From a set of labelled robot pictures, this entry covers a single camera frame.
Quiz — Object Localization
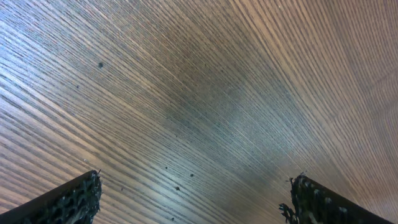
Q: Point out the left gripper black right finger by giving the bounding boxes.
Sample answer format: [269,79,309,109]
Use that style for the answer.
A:
[279,175,392,224]

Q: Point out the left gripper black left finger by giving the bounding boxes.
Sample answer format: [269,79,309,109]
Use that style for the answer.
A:
[1,170,102,224]

